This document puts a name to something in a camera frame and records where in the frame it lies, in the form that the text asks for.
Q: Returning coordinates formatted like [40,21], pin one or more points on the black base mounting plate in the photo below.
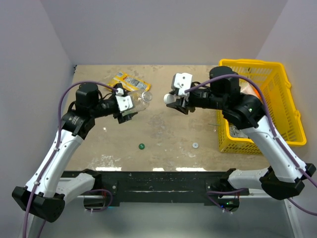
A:
[116,187]

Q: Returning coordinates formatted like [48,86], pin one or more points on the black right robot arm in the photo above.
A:
[284,178]

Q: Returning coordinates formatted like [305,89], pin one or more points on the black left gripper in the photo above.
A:
[119,115]

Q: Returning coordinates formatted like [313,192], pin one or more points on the green bottle cap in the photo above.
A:
[141,146]

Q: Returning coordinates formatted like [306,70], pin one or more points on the large white bottle cap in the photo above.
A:
[169,98]

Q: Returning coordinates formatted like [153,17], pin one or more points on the small white bottle cap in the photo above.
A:
[195,145]

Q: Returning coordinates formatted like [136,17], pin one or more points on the large clear plastic bottle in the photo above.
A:
[140,99]

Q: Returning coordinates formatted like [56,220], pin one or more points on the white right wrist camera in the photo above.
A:
[182,81]

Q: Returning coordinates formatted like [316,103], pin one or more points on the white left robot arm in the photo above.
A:
[42,196]

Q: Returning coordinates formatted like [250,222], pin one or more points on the yellow snack bag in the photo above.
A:
[129,82]

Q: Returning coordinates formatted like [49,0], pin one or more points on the orange ball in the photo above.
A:
[257,94]

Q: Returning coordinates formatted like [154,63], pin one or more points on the crumpled clear plastic bottle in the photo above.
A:
[236,133]

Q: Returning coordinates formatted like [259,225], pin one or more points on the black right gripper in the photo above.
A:
[178,103]

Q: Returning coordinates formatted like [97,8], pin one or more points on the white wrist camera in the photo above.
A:
[182,81]
[123,99]

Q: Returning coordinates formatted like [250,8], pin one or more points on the yellow plastic basket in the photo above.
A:
[272,79]

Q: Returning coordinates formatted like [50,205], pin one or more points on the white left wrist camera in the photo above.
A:
[123,99]

